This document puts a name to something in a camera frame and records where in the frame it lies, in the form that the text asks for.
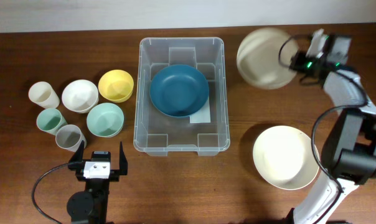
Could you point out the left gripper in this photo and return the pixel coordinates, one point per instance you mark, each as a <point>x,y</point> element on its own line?
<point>76,162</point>

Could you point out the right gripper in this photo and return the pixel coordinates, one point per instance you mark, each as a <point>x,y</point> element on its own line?
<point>296,60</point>

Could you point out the cream bowl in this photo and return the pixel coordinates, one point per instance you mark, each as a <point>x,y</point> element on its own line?
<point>283,157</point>
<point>259,56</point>

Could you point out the cream cup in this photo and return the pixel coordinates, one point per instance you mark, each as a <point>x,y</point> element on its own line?
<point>42,94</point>

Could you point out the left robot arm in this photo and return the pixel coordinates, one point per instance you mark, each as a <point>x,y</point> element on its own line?
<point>91,204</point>

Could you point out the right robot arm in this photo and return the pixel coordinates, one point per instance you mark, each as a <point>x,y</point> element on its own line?
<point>343,138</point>

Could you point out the grey cup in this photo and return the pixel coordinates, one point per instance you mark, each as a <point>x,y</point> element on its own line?
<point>69,137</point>

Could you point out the mint green small bowl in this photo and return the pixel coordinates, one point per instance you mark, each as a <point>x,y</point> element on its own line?
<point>105,120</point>

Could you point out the clear plastic storage bin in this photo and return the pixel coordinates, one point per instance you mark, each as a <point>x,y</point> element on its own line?
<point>157,134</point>

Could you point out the mint green cup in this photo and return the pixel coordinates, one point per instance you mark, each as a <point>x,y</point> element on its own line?
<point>50,121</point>

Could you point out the white small bowl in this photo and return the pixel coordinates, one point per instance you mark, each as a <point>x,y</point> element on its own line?
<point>80,96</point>

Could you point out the yellow small bowl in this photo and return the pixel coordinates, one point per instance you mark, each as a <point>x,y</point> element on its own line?
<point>116,86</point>

